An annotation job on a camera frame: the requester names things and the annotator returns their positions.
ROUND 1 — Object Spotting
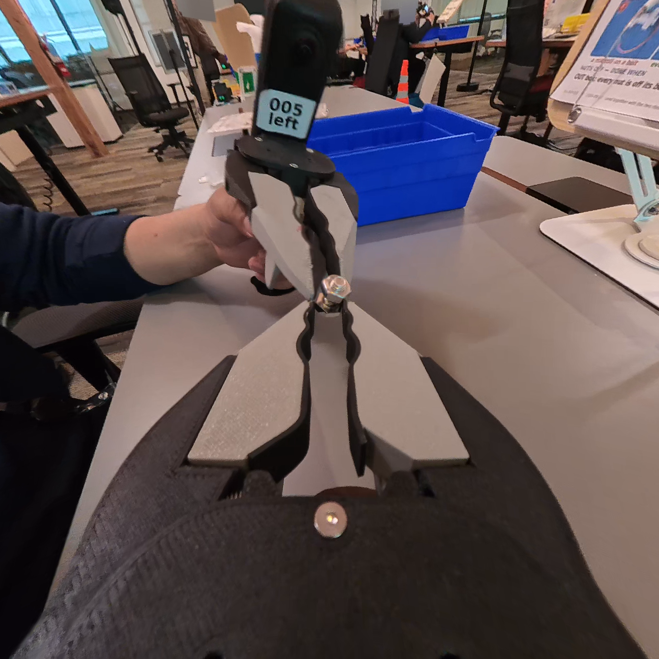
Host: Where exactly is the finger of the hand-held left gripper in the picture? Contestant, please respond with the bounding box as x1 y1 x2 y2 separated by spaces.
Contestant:
248 171 317 301
304 184 359 290

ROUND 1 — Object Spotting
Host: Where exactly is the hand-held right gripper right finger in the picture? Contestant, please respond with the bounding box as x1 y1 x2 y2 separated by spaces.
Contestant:
346 301 470 477

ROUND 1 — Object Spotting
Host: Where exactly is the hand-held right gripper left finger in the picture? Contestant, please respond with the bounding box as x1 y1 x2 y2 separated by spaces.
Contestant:
188 301 313 469

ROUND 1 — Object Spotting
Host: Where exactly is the silver hex bolt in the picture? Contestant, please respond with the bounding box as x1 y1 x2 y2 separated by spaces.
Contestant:
316 275 352 313

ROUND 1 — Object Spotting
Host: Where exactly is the blue plastic bin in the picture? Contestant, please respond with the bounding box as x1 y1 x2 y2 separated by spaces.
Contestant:
306 103 499 227

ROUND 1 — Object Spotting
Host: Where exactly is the person's left forearm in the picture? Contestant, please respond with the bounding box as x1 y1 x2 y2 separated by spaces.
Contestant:
0 203 212 312

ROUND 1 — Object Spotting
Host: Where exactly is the person's left hand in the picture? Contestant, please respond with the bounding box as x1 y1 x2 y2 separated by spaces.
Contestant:
203 187 295 290

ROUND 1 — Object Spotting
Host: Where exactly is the tan cardboard sheet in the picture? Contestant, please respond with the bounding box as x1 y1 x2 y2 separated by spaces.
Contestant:
212 5 258 71

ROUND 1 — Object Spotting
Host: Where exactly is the printed paper sheet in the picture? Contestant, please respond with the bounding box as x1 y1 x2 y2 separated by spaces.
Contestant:
208 114 255 136

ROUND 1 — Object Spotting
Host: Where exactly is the small blue bin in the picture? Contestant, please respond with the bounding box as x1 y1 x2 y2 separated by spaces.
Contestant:
422 25 471 43

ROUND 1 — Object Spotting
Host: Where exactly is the black floor lamp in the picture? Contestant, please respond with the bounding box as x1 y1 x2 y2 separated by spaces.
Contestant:
457 0 490 93

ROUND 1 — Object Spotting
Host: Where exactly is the person's dark clothing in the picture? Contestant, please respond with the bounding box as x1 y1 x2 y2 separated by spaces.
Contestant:
0 329 112 659

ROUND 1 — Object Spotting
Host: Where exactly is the white tablet stand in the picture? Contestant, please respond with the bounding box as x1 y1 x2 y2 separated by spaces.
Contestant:
540 105 659 310

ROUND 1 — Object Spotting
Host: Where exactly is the printed instruction sheet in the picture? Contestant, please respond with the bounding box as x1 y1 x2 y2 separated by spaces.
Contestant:
551 0 659 123

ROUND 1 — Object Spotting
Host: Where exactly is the wooden post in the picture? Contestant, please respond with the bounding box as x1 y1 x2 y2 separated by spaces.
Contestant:
0 0 109 158

